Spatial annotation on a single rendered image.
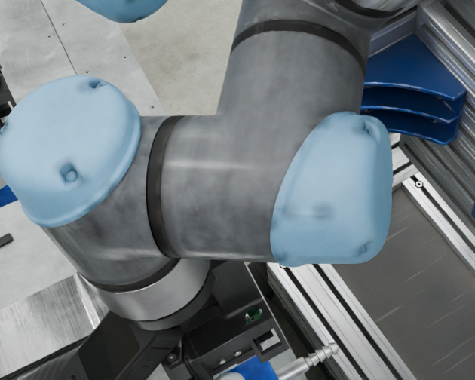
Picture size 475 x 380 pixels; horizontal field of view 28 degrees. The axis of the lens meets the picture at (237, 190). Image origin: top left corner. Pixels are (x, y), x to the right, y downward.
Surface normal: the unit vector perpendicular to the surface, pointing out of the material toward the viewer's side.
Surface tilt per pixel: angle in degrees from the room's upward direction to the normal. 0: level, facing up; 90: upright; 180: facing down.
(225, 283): 82
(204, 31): 0
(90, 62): 0
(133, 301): 87
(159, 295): 82
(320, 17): 19
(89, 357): 41
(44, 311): 3
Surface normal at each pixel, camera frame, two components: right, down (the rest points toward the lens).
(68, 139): -0.26, -0.54
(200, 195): -0.32, 0.09
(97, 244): -0.20, 0.80
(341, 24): 0.53, -0.30
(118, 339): -0.68, -0.18
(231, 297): 0.40, 0.70
